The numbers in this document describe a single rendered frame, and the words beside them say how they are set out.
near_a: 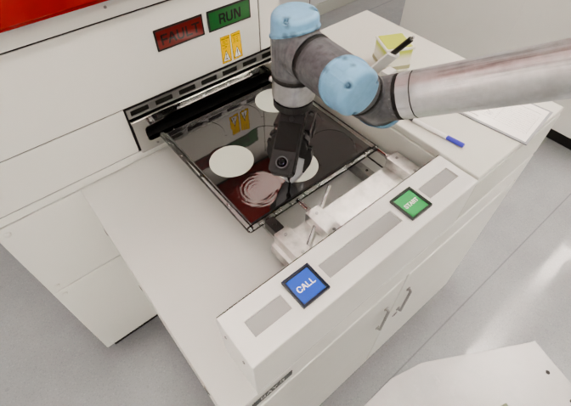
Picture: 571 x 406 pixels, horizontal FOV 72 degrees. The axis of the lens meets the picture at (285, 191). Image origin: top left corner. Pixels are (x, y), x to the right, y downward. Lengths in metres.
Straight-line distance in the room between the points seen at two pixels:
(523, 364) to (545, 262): 1.29
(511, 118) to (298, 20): 0.59
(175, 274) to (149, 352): 0.88
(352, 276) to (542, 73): 0.38
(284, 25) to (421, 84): 0.22
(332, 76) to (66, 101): 0.57
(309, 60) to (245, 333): 0.40
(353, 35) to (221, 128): 0.48
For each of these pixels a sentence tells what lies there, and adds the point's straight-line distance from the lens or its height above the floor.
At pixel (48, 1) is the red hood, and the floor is 1.25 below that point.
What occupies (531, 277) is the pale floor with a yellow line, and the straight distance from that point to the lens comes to 2.03.
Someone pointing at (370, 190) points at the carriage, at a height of 0.88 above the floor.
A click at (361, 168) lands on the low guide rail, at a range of 0.96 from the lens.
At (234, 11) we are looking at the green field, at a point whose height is 1.10.
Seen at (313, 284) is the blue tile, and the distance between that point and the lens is 0.64.
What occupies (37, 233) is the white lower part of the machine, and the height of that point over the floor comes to 0.76.
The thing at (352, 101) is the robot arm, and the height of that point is 1.21.
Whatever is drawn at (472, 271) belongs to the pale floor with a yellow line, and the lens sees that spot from 1.93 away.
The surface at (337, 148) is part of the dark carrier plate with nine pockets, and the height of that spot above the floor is 0.90.
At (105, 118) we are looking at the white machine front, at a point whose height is 0.97.
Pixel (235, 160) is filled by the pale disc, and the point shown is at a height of 0.90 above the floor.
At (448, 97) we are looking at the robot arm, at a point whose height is 1.19.
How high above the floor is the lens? 1.54
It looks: 50 degrees down
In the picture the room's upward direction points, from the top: straight up
